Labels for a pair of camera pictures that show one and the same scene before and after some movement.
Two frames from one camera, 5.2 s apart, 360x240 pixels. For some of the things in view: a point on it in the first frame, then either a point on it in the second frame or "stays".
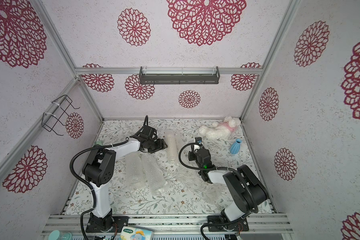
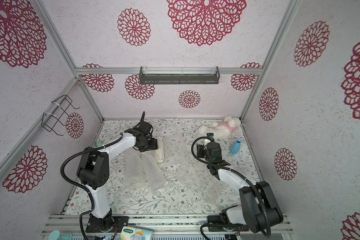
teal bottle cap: x=56 y=235 stays
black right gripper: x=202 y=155 to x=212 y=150
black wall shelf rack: x=179 y=78 stays
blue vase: x=235 y=148 stays
